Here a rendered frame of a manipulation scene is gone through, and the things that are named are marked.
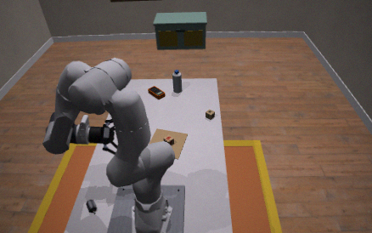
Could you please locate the orange and black multimeter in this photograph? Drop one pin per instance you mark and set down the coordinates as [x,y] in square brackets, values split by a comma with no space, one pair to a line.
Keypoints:
[156,92]

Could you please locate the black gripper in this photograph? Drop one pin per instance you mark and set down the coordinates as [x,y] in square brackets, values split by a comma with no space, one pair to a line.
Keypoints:
[94,136]

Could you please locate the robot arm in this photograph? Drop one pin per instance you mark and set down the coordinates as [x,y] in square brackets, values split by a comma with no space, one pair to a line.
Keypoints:
[95,89]

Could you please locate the tan square mat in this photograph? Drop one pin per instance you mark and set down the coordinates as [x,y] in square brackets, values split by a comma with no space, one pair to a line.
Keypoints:
[179,139]

